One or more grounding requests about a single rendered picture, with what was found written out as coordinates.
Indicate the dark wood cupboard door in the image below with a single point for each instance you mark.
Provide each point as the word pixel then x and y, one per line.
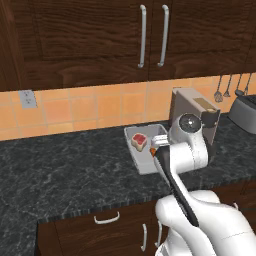
pixel 80 40
pixel 96 243
pixel 206 36
pixel 240 196

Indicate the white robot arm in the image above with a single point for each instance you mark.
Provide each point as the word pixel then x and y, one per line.
pixel 200 220

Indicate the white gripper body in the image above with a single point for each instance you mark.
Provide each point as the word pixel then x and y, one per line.
pixel 159 140

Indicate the dark wood drawer front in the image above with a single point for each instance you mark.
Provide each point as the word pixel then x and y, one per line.
pixel 76 223

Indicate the hanging metal whisk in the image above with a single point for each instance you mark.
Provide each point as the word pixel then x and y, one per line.
pixel 218 95

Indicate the dark wood lower cupboard door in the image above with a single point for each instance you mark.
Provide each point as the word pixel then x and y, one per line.
pixel 240 196
pixel 96 243

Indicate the orange carrot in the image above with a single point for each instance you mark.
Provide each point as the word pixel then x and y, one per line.
pixel 152 152

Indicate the grey wall socket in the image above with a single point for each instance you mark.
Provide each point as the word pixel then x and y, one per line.
pixel 27 99

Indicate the hanging metal spatula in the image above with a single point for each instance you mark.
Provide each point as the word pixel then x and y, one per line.
pixel 227 90

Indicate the hanging metal ladle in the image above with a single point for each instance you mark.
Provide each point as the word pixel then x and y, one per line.
pixel 238 89

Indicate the red raw steak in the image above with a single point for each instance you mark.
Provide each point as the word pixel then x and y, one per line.
pixel 139 139

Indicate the silver toaster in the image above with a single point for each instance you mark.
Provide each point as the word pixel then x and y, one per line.
pixel 243 113

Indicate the dark wood upper cupboard door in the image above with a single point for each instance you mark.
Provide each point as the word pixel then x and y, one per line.
pixel 80 40
pixel 206 36

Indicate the grey rectangular tray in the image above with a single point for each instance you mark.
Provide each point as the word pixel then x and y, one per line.
pixel 146 160

